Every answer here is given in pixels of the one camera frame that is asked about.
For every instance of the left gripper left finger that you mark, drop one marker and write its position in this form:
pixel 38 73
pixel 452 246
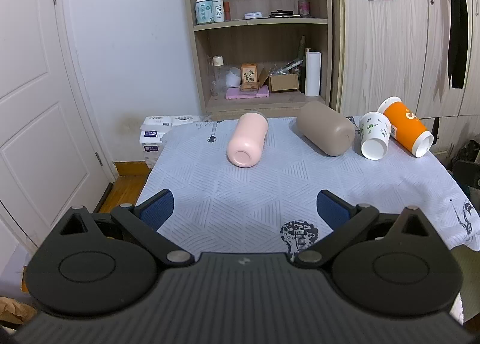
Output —
pixel 142 222

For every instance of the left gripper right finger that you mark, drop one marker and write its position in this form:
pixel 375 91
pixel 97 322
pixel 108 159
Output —
pixel 349 224

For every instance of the taupe metal tumbler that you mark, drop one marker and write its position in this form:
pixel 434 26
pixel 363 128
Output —
pixel 327 129

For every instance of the orange paper cup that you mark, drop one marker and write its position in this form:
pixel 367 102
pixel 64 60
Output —
pixel 407 129

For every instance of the white floral paper cup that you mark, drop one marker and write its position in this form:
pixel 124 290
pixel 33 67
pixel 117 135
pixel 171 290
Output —
pixel 375 131

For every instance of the white patterned tablecloth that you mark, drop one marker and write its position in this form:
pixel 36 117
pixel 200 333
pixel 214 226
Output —
pixel 271 207

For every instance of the tissue pack stack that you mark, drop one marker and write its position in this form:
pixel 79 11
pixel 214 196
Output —
pixel 154 129

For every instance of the white door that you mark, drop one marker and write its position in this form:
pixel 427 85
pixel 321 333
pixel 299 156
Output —
pixel 48 164

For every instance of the pink tumbler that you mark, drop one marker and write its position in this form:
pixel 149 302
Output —
pixel 246 145

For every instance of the wooden wardrobe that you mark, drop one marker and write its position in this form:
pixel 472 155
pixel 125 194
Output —
pixel 400 48

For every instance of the small cardboard box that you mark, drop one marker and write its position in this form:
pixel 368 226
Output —
pixel 279 83

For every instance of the clear bottle beige cap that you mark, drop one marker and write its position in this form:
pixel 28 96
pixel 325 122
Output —
pixel 218 76

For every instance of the pink flat box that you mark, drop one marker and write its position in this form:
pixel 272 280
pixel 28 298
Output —
pixel 235 93

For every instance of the white paper towel roll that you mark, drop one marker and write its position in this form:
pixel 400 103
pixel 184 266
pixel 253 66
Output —
pixel 312 74

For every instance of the floral wooden box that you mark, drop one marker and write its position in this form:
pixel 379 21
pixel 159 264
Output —
pixel 249 77

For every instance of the wooden shelf unit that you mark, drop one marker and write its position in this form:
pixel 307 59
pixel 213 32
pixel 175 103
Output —
pixel 268 33

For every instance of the teal white bottle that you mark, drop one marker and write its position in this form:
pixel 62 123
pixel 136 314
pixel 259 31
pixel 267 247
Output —
pixel 204 12

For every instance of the pink small bottle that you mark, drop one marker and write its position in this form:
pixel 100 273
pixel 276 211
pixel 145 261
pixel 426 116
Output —
pixel 303 8

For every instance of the white tube bottle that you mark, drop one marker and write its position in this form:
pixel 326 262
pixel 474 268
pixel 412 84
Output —
pixel 218 10

